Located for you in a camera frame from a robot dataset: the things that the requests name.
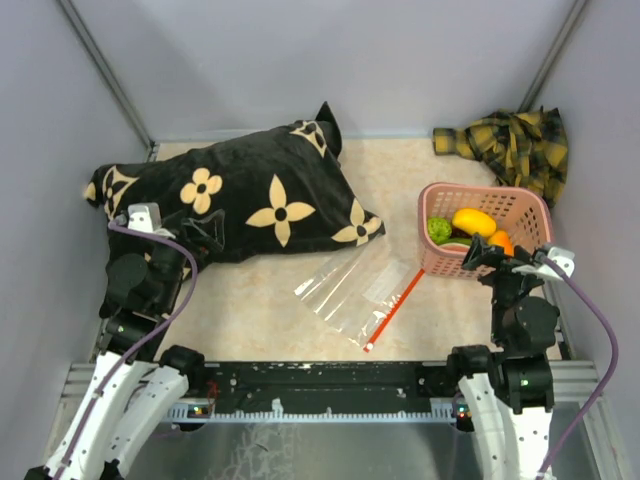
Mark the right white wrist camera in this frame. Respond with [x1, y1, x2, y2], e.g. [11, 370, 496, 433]
[513, 244, 575, 281]

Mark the pink plastic basket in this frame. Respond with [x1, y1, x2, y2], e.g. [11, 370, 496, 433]
[417, 182, 554, 280]

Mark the black floral pillow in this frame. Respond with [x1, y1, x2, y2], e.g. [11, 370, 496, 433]
[84, 104, 385, 266]

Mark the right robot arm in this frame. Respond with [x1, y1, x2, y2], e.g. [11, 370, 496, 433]
[446, 235, 559, 479]

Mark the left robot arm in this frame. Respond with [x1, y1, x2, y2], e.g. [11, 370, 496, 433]
[25, 203, 225, 479]

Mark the watermelon slice toy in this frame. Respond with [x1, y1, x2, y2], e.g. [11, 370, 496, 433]
[439, 238, 472, 252]

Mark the yellow plaid cloth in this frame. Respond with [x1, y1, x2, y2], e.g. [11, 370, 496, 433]
[432, 108, 569, 208]

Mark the orange toy fruit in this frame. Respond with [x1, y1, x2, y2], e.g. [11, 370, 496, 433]
[487, 230, 514, 257]

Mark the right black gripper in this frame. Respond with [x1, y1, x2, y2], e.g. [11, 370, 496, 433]
[461, 231, 548, 344]

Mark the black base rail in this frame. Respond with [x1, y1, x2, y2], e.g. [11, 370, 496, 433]
[182, 361, 461, 415]

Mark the clear zip top bag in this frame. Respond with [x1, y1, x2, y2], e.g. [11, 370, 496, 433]
[294, 238, 424, 353]

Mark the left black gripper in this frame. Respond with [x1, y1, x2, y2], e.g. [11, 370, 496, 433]
[151, 208, 224, 310]

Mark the yellow toy mango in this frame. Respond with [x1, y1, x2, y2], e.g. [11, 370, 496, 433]
[451, 208, 497, 238]

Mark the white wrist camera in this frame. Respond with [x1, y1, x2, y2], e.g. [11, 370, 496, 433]
[126, 203, 175, 239]
[513, 244, 575, 281]

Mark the green bumpy toy fruit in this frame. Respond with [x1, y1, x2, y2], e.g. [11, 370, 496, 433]
[426, 217, 453, 245]

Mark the dark red toy fruit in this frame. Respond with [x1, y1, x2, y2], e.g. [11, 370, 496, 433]
[451, 228, 473, 239]

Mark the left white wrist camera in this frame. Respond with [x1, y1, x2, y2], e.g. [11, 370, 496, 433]
[126, 203, 175, 239]

